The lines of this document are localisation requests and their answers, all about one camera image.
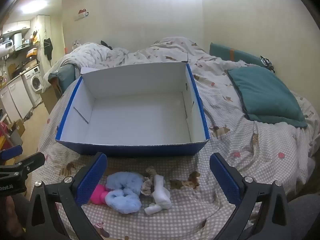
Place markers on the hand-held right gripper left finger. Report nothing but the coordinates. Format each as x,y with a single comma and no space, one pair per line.
91,177

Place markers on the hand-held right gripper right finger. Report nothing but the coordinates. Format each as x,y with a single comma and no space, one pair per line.
226,177

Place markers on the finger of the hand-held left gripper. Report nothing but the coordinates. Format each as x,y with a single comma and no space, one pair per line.
11,152
32,161

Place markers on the pink sock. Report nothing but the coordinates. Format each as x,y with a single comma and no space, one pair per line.
98,195

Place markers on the brown patterned sock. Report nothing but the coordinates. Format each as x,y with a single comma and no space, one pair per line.
147,187

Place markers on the white fluffy sock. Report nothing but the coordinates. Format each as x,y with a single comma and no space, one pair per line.
162,195

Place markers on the small white sock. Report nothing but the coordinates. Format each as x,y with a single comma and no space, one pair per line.
152,209

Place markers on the blue cardboard box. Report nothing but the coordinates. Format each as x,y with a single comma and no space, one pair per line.
137,110

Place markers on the open cardboard box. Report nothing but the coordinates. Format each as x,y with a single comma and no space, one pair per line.
18,127

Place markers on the white base cabinets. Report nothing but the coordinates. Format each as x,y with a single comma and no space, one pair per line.
15,97

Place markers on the white washing machine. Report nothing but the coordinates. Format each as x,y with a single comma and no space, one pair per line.
35,82

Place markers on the person's grey pants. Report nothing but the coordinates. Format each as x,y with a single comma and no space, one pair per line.
303,217

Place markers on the teal bed end cushion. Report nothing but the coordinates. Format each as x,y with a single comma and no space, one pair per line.
65,76

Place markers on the teal pillow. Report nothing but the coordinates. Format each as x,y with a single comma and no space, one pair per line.
265,95

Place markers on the white kitchen appliance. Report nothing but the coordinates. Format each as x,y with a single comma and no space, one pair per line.
7,45

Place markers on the white water heater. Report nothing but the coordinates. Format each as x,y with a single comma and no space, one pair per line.
17,41

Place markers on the black hanging garment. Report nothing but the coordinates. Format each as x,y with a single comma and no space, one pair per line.
48,46

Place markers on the black and white plush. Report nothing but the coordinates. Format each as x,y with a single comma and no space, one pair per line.
266,62

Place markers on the grey white cat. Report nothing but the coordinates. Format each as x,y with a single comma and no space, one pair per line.
76,44

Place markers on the teal headboard cushion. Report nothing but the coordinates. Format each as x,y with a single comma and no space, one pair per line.
222,51

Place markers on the small black item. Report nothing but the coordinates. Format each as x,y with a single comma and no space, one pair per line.
106,44

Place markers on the white printed quilt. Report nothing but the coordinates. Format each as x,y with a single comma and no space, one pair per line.
155,52

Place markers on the ceiling light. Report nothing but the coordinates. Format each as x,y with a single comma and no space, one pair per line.
33,6

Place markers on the white wall cabinets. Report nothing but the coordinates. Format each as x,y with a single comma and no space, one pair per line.
16,27

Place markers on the red wall sticker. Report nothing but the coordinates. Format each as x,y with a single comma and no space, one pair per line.
82,12

